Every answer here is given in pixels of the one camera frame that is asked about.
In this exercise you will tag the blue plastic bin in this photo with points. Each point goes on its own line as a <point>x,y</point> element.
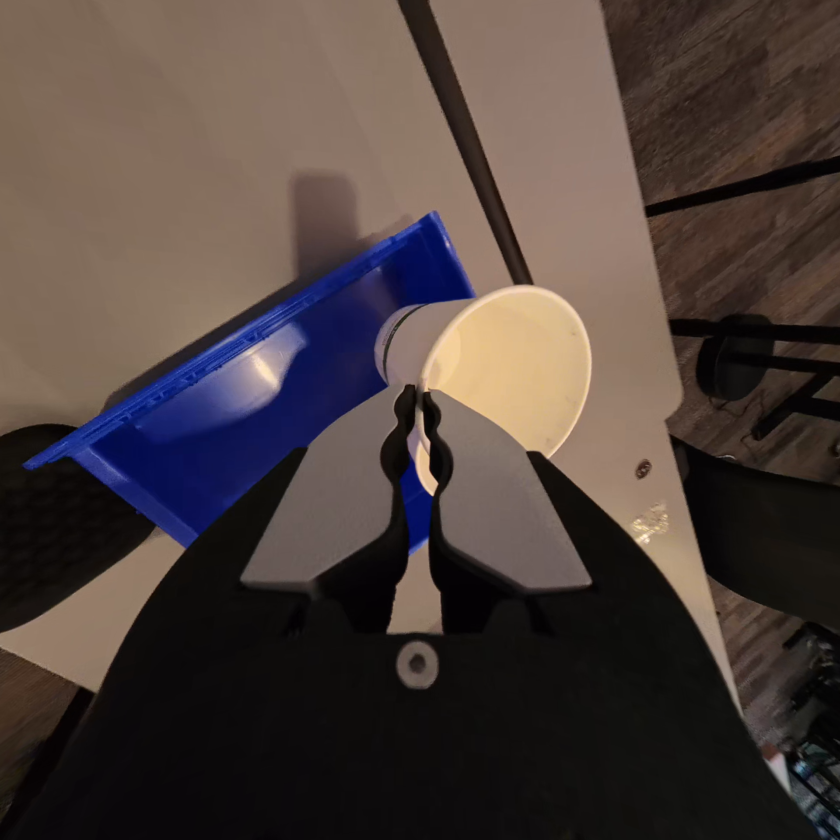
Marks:
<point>210,407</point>

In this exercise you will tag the black office chair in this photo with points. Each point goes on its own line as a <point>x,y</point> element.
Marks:
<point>775,525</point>

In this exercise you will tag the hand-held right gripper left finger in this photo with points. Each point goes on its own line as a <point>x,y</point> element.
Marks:
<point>328,512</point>

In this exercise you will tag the black textured pad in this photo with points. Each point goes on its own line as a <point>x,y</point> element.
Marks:
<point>53,525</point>

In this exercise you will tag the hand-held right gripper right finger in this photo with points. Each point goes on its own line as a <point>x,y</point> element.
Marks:
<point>505,512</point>

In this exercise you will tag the white paper cup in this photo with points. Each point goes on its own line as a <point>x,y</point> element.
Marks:
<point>512,368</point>

